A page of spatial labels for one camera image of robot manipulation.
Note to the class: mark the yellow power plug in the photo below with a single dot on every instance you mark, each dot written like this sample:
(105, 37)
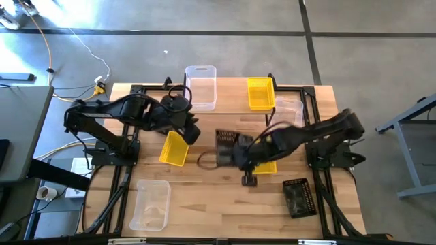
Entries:
(99, 90)

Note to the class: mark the black aluminium table frame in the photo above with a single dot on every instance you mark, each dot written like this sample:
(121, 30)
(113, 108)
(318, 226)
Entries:
(150, 89)

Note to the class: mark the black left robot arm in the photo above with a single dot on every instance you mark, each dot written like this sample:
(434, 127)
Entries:
(102, 112)

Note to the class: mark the clear plastic basket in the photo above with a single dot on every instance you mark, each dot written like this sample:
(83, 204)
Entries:
(150, 204)
(289, 109)
(201, 92)

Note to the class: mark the person's shoe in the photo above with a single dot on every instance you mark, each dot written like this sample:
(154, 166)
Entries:
(8, 21)
(29, 8)

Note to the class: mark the white power plug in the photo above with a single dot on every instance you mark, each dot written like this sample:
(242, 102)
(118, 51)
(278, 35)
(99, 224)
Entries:
(98, 80)

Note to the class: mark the black plastic basket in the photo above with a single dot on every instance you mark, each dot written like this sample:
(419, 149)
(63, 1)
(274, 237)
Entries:
(225, 149)
(299, 199)

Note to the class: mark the black flat bar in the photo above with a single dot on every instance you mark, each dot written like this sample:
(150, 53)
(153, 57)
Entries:
(17, 77)

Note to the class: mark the yellow plastic basket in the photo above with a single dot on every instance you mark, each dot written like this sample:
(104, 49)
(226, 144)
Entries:
(267, 168)
(260, 93)
(173, 151)

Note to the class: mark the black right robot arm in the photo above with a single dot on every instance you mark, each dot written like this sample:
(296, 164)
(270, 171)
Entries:
(323, 129)

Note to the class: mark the white box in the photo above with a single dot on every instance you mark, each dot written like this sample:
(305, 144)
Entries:
(80, 166)

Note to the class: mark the black monitor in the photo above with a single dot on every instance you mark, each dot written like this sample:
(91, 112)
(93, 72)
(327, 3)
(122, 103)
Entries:
(3, 153)

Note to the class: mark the grey metal table frame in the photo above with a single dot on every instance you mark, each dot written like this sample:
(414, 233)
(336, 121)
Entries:
(407, 153)

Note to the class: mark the grey desk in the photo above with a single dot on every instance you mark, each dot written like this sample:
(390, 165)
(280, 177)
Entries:
(24, 129)

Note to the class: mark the white paper cup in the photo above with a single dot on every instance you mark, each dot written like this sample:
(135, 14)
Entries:
(46, 193)

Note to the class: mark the black desk beam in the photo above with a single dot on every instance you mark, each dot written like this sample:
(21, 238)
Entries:
(58, 174)

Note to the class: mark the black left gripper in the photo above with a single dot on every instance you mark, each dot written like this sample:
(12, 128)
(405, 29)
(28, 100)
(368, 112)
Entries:
(187, 123)

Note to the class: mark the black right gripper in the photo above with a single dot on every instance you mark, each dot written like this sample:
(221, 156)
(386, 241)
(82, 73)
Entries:
(253, 153)

